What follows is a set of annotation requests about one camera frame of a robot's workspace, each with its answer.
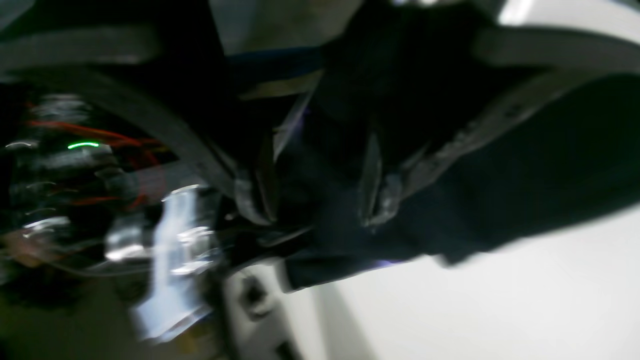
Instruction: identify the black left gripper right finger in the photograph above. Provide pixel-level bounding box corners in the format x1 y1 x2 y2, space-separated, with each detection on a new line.
358 25 639 227

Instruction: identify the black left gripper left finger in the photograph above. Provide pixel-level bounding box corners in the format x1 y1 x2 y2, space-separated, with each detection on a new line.
1 25 278 226

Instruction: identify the black T-shirt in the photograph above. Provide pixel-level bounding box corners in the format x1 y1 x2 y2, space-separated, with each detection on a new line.
225 0 640 293

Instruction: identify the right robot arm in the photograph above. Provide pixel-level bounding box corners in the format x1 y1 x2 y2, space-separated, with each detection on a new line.
1 86 234 348

